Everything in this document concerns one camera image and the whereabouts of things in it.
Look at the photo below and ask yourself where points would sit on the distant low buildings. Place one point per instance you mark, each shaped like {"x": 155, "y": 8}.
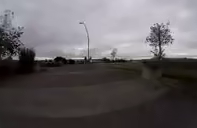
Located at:
{"x": 61, "y": 60}

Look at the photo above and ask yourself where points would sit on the slender bare-trunk tree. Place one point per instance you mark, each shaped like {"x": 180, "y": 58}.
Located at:
{"x": 159, "y": 38}

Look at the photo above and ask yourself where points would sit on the large leafy tree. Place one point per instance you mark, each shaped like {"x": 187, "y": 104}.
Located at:
{"x": 2, "y": 38}

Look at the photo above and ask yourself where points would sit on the dark bush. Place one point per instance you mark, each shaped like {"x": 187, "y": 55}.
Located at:
{"x": 27, "y": 60}

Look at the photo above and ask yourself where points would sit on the small distant tree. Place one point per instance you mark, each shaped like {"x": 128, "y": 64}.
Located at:
{"x": 113, "y": 53}

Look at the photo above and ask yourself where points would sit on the curved street lamp pole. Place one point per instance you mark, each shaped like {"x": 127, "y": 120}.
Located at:
{"x": 88, "y": 46}

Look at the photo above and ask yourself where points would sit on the green grass field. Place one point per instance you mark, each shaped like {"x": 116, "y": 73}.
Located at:
{"x": 182, "y": 66}

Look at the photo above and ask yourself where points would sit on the pale paved strip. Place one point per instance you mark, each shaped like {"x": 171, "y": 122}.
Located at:
{"x": 72, "y": 100}

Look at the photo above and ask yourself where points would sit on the dark asphalt road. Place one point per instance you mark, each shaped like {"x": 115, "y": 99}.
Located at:
{"x": 86, "y": 71}

